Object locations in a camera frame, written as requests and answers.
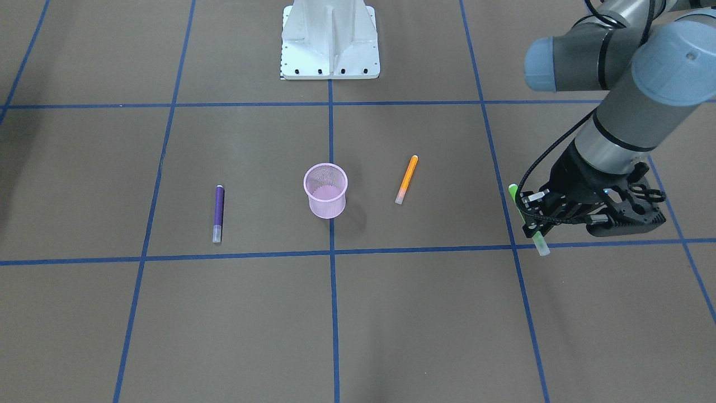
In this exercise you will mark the purple highlighter pen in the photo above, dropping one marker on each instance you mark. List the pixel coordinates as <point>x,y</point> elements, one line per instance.
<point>218,214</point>

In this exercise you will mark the brown paper table mat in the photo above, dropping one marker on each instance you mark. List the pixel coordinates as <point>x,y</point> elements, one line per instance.
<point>120,118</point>

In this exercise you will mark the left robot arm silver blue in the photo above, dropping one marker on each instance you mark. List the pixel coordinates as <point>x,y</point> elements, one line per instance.
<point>655,60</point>

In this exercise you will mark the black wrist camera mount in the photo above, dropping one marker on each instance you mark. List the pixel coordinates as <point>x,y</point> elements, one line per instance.
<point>628,205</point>

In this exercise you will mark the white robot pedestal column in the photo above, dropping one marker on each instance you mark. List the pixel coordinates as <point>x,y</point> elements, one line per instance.
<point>324,40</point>

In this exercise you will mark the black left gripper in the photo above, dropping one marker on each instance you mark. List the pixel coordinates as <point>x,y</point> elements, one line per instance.
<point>574,178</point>

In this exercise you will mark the pink mesh pen holder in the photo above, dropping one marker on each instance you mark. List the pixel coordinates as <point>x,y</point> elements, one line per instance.
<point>326,187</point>

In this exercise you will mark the orange highlighter pen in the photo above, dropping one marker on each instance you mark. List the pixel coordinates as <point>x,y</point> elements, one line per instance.
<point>406,179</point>

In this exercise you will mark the green highlighter pen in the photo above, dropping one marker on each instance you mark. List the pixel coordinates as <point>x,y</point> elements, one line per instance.
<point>537,238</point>

